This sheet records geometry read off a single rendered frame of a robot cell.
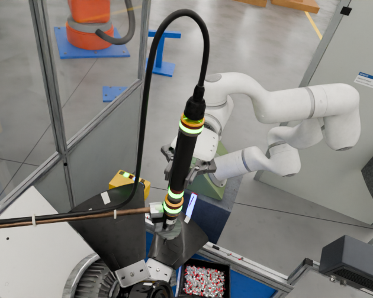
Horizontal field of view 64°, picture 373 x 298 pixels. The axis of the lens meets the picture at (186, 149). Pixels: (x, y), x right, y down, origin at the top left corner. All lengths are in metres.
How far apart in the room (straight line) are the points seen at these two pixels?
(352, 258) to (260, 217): 1.62
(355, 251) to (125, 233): 0.82
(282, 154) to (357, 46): 1.19
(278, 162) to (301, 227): 1.62
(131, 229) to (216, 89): 0.46
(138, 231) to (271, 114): 0.50
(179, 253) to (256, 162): 0.58
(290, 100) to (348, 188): 2.25
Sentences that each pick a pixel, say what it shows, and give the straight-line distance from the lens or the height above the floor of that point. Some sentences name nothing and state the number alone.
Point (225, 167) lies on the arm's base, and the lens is 1.48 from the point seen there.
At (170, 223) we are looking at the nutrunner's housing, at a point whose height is 1.49.
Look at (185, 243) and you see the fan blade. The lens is 1.11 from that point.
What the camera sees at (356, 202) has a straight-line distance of 3.16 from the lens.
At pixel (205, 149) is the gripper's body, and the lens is 0.68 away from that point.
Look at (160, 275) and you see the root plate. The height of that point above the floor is 1.19.
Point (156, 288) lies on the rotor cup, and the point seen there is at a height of 1.25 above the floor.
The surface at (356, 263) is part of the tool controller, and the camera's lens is 1.27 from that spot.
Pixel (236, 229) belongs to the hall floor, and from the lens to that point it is 2.65.
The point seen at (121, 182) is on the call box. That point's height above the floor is 1.07.
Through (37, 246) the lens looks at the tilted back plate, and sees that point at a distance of 1.02.
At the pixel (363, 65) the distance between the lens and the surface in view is 2.41.
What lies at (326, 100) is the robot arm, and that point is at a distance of 0.89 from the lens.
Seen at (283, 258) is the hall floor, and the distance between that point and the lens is 2.68.
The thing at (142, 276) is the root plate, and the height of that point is 1.24.
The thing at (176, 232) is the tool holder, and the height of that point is 1.46.
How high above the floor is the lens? 2.13
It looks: 43 degrees down
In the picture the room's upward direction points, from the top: 13 degrees clockwise
